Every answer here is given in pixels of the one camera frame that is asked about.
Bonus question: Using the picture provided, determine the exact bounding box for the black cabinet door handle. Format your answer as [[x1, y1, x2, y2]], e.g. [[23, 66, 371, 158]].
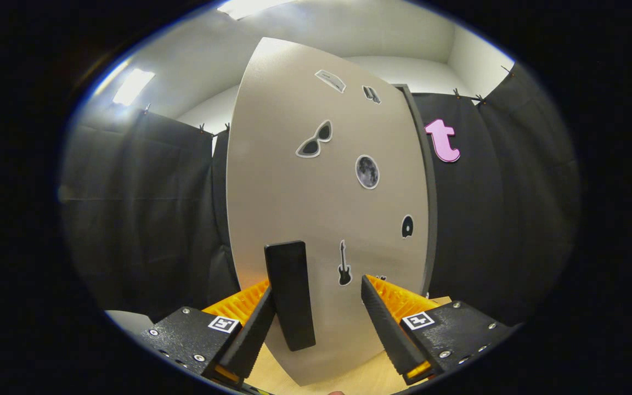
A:
[[264, 240, 317, 352]]

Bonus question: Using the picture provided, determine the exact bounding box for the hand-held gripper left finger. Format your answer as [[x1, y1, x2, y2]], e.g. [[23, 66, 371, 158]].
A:
[[140, 280, 277, 386]]

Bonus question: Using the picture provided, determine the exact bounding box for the black backdrop cloth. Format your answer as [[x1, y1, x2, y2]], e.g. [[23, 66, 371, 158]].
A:
[[59, 63, 580, 327]]

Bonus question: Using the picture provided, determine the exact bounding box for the light grey flat panel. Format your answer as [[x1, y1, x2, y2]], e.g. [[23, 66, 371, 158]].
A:
[[105, 310, 155, 336]]

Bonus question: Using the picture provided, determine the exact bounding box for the dark grey shoe cabinet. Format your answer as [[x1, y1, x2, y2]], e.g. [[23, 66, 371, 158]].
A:
[[396, 83, 438, 300]]

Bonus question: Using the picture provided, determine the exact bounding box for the small ceiling light panel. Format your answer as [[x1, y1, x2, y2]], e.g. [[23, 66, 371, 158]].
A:
[[112, 68, 156, 106]]

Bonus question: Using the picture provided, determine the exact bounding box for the long ceiling light panel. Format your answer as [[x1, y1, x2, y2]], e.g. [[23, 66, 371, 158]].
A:
[[217, 0, 295, 21]]

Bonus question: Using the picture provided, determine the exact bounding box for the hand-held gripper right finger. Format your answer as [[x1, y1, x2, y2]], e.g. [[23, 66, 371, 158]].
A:
[[360, 274, 517, 385]]

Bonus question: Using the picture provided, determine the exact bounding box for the beige shoe cabinet door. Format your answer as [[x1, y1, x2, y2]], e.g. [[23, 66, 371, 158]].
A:
[[225, 37, 431, 386]]

